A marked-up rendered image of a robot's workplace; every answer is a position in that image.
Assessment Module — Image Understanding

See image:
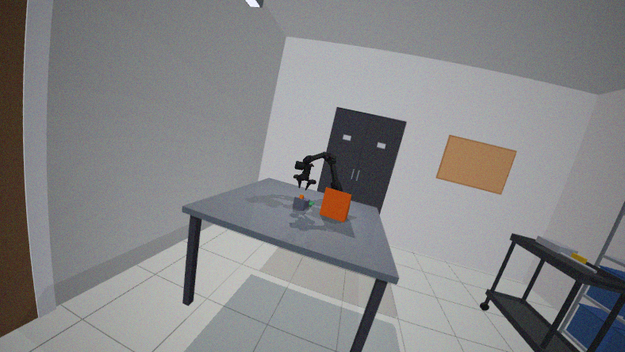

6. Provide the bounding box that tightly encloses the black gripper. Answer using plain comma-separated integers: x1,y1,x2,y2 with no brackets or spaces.
293,170,316,190

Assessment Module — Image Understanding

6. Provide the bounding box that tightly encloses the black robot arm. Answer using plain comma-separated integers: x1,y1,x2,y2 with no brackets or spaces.
295,151,343,192

